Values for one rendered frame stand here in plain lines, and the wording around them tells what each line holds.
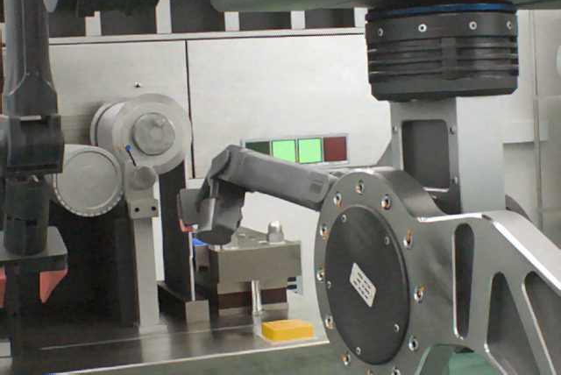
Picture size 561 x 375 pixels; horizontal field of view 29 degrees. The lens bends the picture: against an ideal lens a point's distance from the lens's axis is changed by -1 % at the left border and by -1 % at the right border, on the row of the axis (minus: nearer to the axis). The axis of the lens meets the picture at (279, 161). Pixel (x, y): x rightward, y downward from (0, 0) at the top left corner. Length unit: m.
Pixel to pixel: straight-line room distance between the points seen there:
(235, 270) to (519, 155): 3.50
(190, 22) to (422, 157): 1.49
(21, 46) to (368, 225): 0.59
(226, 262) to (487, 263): 1.24
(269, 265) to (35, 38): 0.83
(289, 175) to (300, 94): 0.91
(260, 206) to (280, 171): 3.30
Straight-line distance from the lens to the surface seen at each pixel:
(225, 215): 1.73
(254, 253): 2.02
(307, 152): 2.42
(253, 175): 1.63
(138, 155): 1.98
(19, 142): 1.36
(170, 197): 2.15
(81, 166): 1.98
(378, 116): 2.49
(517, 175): 5.39
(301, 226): 4.92
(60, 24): 2.39
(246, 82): 2.38
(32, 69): 1.36
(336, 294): 1.00
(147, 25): 2.42
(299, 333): 1.82
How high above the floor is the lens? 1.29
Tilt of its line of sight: 3 degrees down
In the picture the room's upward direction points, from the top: 3 degrees counter-clockwise
